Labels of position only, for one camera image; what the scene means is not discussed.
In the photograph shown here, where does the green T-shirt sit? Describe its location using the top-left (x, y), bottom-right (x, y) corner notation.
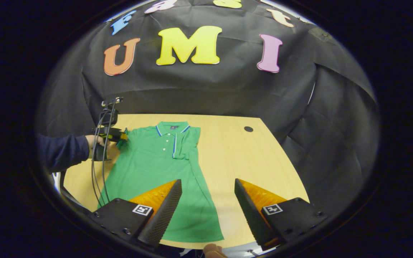
top-left (97, 121), bottom-right (225, 243)

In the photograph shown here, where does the black gripper cable bundle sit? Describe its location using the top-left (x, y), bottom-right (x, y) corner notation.
top-left (91, 102), bottom-right (118, 207)

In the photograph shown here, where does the black backdrop cloth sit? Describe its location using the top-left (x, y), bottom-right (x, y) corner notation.
top-left (36, 0), bottom-right (381, 215)

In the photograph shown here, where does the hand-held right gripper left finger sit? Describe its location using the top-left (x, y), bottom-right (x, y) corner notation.
top-left (88, 179), bottom-right (183, 248)

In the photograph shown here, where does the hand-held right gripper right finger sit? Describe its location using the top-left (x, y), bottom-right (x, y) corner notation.
top-left (234, 178), bottom-right (329, 251)

